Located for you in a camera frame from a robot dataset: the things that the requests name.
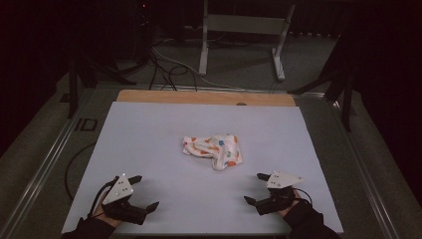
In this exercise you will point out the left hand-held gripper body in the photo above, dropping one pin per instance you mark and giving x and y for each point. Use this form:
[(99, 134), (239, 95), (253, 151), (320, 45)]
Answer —
[(117, 192)]

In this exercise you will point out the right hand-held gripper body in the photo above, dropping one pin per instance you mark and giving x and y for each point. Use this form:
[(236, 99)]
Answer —
[(278, 195)]

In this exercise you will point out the white patterned baby pants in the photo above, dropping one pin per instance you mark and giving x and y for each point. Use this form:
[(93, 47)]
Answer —
[(215, 149)]

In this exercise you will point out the person's right hand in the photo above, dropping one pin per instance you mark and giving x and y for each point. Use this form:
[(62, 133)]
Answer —
[(289, 209)]

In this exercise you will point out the person's left hand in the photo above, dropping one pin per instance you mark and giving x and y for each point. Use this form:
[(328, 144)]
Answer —
[(99, 212)]

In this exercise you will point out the pale table mat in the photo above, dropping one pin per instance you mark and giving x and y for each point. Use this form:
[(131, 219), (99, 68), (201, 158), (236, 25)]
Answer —
[(159, 139)]

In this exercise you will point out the black tripod stand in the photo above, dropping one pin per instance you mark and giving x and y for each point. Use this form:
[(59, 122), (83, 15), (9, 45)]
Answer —
[(346, 99), (73, 89)]

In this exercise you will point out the dark equipment tower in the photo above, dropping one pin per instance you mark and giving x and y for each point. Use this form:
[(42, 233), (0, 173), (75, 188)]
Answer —
[(144, 30)]

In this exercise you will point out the aluminium floor rail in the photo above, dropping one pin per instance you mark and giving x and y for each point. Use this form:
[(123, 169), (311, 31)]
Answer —
[(361, 166), (215, 88), (43, 166)]

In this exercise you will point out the white metal stand frame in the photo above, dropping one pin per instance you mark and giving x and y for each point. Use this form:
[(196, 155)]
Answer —
[(244, 24)]

